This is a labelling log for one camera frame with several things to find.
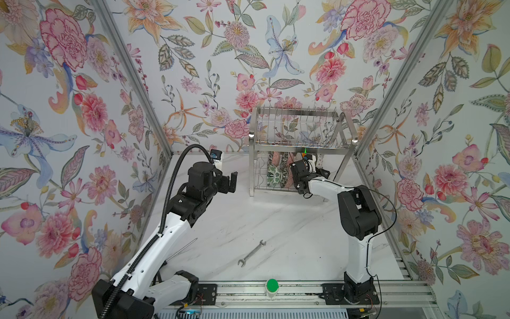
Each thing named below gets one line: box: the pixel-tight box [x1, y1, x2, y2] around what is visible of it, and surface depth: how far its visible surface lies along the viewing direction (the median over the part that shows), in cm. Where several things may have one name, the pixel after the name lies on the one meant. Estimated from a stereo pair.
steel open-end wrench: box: [237, 239, 267, 268], surface depth 86 cm
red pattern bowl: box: [271, 151, 280, 167], surface depth 106 cm
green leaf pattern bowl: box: [266, 164, 283, 188], surface depth 99 cm
